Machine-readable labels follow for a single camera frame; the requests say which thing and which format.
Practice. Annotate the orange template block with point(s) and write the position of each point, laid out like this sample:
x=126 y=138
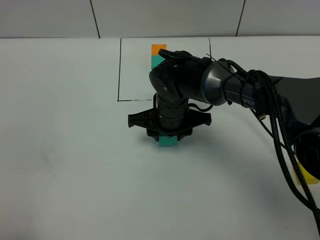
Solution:
x=155 y=48

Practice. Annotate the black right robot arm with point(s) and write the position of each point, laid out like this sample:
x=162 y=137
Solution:
x=181 y=77

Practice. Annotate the yellow block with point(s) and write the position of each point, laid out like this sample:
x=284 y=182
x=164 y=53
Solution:
x=309 y=179

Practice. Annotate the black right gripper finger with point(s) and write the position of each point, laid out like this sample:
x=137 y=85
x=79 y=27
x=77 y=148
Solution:
x=154 y=134
x=184 y=133

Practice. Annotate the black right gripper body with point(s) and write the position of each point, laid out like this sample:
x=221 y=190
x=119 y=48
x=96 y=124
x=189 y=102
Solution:
x=171 y=118

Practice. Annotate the teal template block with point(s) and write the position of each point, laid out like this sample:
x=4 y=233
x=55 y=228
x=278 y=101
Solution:
x=156 y=60

